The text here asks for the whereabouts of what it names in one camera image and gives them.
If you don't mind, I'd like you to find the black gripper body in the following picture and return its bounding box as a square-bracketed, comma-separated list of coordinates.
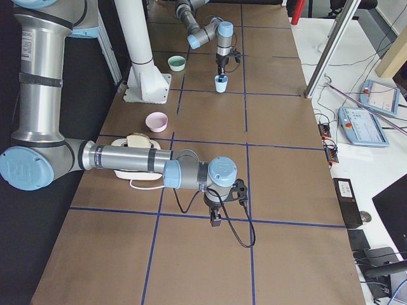
[216, 54, 229, 67]
[203, 189, 228, 211]

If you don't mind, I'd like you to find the light blue cup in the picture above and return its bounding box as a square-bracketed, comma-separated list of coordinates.
[214, 74, 228, 93]

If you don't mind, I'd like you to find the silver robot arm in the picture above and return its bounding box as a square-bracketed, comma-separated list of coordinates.
[1, 1, 237, 226]
[175, 0, 234, 83]

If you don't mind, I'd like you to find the mint green bowl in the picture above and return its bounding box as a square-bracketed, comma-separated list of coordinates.
[167, 55, 186, 72]

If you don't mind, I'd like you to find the pink bowl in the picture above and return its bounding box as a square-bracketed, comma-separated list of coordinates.
[145, 112, 169, 133]

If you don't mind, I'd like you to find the cream white toaster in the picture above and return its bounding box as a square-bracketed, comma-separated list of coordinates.
[111, 138, 162, 181]

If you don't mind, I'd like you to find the red cylinder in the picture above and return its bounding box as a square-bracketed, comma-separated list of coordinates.
[291, 0, 305, 25]

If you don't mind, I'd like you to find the bread slice in toaster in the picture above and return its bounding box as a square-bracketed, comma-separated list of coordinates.
[127, 133, 151, 148]

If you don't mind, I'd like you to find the black orange connector strip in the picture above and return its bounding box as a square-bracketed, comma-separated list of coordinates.
[318, 123, 339, 167]

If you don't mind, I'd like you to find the black box with label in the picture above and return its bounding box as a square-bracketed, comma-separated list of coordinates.
[333, 178, 362, 229]

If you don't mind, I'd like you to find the near teach pendant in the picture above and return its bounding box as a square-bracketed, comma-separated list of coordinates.
[338, 107, 389, 147]

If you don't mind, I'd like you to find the teach pendant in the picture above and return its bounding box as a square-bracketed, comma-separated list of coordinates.
[359, 79, 401, 118]
[338, 107, 389, 147]

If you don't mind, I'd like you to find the far teach pendant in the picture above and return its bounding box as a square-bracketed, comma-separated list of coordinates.
[359, 79, 401, 118]

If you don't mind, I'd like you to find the black desk stand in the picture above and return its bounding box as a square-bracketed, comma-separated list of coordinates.
[347, 229, 406, 289]

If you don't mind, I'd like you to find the wooden beam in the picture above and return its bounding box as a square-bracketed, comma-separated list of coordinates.
[375, 27, 407, 78]

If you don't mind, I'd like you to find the black monitor corner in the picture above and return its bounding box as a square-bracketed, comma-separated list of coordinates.
[373, 179, 406, 258]

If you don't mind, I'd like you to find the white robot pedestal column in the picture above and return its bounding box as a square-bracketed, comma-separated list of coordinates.
[114, 0, 172, 104]

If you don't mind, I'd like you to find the white toaster power cord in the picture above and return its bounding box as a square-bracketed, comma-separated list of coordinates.
[128, 179, 166, 191]

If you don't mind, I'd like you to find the aluminium frame post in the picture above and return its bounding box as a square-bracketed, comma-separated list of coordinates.
[304, 0, 361, 99]

